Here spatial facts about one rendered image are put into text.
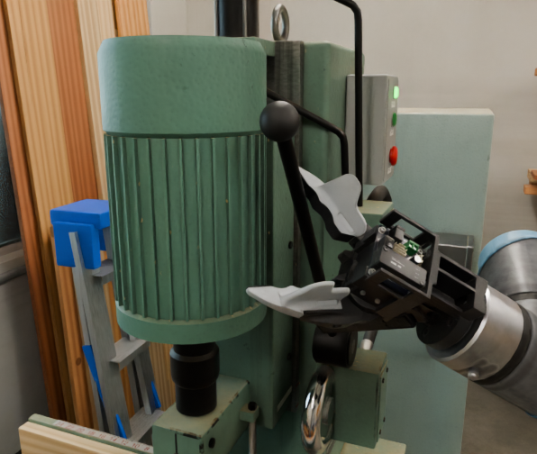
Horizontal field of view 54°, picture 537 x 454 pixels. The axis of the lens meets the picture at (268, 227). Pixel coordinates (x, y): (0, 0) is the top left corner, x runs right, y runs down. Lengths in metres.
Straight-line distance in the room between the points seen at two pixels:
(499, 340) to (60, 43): 1.93
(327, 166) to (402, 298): 0.30
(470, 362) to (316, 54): 0.42
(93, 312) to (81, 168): 0.87
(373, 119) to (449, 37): 2.01
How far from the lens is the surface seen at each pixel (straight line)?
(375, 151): 0.80
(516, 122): 2.78
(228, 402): 0.72
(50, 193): 2.05
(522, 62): 2.78
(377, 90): 0.80
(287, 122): 0.45
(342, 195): 0.53
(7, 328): 2.23
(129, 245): 0.56
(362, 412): 0.81
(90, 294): 1.48
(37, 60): 2.06
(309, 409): 0.74
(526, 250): 0.68
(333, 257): 0.74
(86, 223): 1.44
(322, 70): 0.73
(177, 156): 0.52
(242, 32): 0.70
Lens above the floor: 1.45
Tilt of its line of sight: 14 degrees down
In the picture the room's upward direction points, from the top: straight up
